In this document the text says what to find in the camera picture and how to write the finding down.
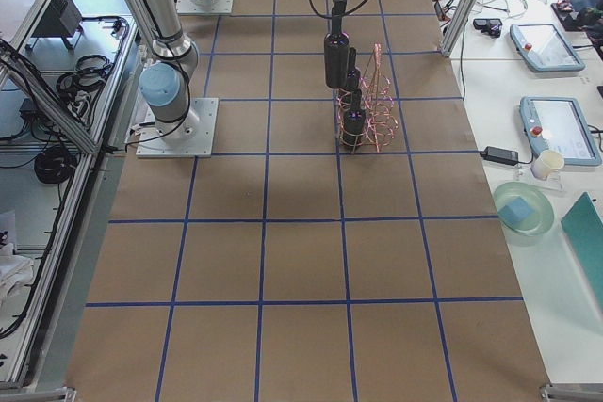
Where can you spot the dark wine bottle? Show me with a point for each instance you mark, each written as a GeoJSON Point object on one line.
{"type": "Point", "coordinates": [336, 46]}

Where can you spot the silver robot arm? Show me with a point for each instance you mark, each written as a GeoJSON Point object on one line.
{"type": "Point", "coordinates": [165, 85]}

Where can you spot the dark bottle in basket corner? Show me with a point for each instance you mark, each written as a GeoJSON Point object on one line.
{"type": "Point", "coordinates": [353, 76]}

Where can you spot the dark bottle in basket middle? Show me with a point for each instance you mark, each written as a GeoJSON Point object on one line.
{"type": "Point", "coordinates": [354, 119]}

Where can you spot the upper teach pendant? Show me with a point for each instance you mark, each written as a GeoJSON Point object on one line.
{"type": "Point", "coordinates": [545, 48]}

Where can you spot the teach pendant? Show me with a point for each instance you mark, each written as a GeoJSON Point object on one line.
{"type": "Point", "coordinates": [545, 48]}
{"type": "Point", "coordinates": [558, 124]}

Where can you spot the black power adapter on desk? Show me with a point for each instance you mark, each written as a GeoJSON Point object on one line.
{"type": "Point", "coordinates": [499, 155]}

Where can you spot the lower teach pendant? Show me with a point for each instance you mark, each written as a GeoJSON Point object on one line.
{"type": "Point", "coordinates": [558, 124]}

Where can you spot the white paper cup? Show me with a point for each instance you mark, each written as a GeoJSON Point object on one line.
{"type": "Point", "coordinates": [546, 163]}

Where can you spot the black box on floor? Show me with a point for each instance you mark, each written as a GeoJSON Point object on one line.
{"type": "Point", "coordinates": [61, 19]}

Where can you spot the blue foam block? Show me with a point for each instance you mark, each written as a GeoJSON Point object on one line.
{"type": "Point", "coordinates": [515, 212]}

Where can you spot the green glass plate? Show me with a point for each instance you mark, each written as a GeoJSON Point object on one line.
{"type": "Point", "coordinates": [544, 217]}

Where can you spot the teal board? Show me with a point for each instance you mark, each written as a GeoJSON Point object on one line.
{"type": "Point", "coordinates": [582, 226]}

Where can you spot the copper wire wine basket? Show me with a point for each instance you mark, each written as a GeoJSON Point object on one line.
{"type": "Point", "coordinates": [381, 126]}

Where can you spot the left aluminium frame rail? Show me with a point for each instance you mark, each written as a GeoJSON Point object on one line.
{"type": "Point", "coordinates": [22, 73]}

